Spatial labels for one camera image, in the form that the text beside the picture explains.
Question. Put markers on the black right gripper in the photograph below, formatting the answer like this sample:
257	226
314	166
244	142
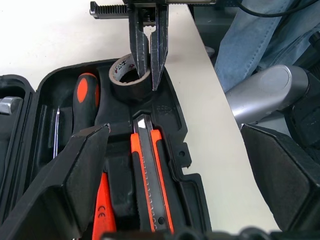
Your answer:
175	2

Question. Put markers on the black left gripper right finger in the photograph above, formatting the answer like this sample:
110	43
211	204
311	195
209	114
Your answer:
285	180

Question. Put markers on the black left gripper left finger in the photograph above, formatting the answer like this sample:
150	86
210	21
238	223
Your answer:
55	195

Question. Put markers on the black electrical tape roll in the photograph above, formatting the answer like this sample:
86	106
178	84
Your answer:
127	91

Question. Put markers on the orange tester screwdriver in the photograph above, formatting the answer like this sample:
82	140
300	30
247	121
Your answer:
103	210

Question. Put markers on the long black orange screwdriver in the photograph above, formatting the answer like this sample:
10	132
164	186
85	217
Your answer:
85	105

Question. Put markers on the black orange utility knife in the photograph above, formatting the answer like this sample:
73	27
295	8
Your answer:
147	175

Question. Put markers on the black tool case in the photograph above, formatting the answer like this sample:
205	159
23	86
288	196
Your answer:
180	140

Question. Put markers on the grey rounded left robot leg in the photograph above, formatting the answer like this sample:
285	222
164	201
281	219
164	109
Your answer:
262	92

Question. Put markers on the bystander black shirt blue jeans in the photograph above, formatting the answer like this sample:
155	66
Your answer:
250	37

